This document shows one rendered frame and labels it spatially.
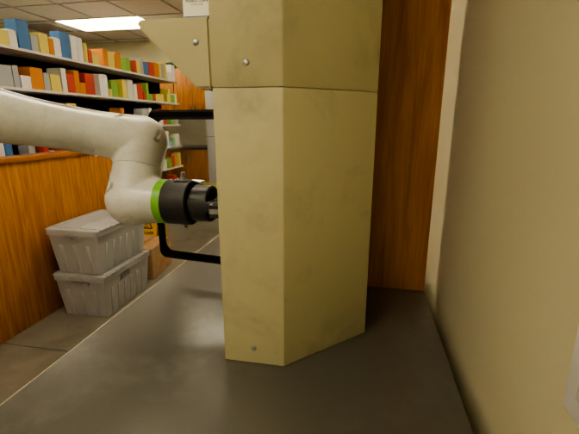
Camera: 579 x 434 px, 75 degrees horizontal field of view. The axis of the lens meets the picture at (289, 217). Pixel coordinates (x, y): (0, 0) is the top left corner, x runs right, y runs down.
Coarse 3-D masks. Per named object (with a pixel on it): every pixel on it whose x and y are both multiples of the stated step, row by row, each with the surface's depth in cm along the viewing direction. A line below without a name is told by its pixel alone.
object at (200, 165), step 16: (176, 128) 95; (192, 128) 94; (208, 128) 92; (176, 144) 96; (192, 144) 95; (208, 144) 93; (176, 160) 97; (192, 160) 96; (208, 160) 94; (176, 176) 99; (192, 176) 97; (208, 176) 96; (176, 224) 102; (208, 224) 99; (176, 240) 103; (192, 240) 102; (208, 240) 100
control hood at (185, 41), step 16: (144, 32) 57; (160, 32) 57; (176, 32) 56; (192, 32) 56; (208, 32) 55; (160, 48) 57; (176, 48) 57; (192, 48) 56; (208, 48) 56; (176, 64) 57; (192, 64) 57; (208, 64) 56; (192, 80) 57; (208, 80) 57
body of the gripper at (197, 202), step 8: (192, 192) 74; (200, 192) 74; (208, 192) 74; (216, 192) 78; (192, 200) 74; (200, 200) 73; (208, 200) 74; (216, 200) 75; (192, 208) 74; (200, 208) 74; (208, 208) 73; (192, 216) 75; (200, 216) 75; (208, 216) 75
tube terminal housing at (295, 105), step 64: (256, 0) 53; (320, 0) 56; (256, 64) 55; (320, 64) 58; (256, 128) 57; (320, 128) 60; (256, 192) 60; (320, 192) 63; (256, 256) 62; (320, 256) 66; (256, 320) 65; (320, 320) 69
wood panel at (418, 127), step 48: (384, 0) 82; (432, 0) 81; (384, 48) 85; (432, 48) 83; (384, 96) 87; (432, 96) 85; (384, 144) 90; (432, 144) 88; (384, 192) 92; (432, 192) 90; (384, 240) 95
